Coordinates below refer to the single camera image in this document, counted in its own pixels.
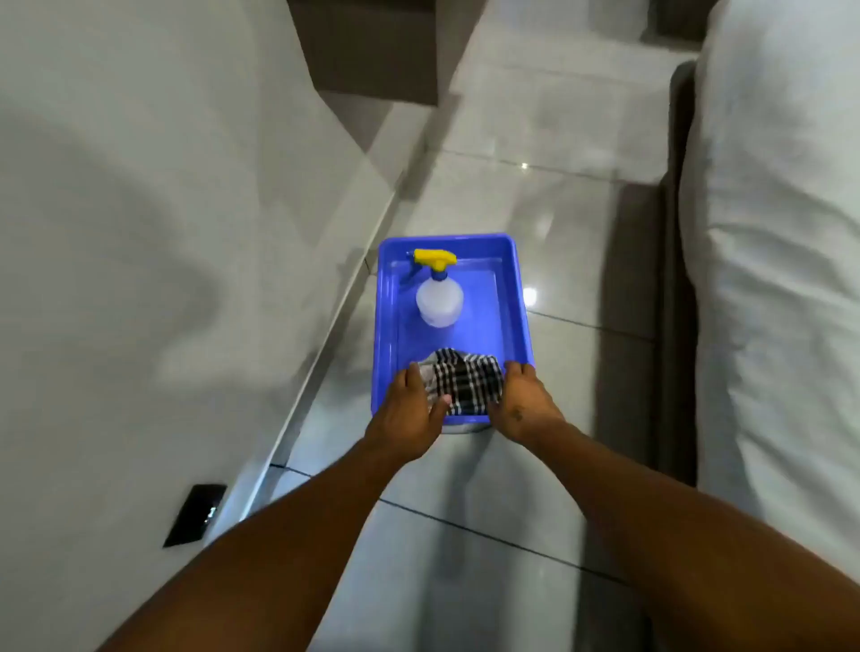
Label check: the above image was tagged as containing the person's left hand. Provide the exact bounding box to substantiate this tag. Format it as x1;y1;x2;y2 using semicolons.
363;362;453;465

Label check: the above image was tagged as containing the person's right hand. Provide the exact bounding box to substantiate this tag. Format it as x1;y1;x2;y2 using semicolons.
486;360;567;447

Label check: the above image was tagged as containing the blue plastic tray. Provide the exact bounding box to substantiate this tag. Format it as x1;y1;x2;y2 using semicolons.
371;233;536;434

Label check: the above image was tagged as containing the person's right forearm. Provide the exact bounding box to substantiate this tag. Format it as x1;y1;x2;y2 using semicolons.
517;420;860;652

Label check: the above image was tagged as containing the person's left forearm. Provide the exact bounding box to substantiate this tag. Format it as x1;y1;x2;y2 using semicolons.
94;438;412;652

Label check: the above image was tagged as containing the black white checkered cloth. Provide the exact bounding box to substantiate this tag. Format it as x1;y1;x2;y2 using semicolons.
417;347;505;417

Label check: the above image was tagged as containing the white spray bottle yellow trigger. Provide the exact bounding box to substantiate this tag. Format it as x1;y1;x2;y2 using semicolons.
406;249;465;329

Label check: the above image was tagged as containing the white bed mattress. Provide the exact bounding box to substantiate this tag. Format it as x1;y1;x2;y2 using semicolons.
677;0;860;585

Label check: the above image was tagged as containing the dark brown cabinet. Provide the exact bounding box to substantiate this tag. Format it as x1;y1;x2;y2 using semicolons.
288;0;439;107

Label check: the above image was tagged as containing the dark brown bed frame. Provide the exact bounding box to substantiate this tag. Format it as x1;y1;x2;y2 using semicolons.
655;59;700;488

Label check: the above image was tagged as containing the black wall socket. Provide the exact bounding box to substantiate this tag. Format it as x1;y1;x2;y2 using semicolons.
163;483;228;549

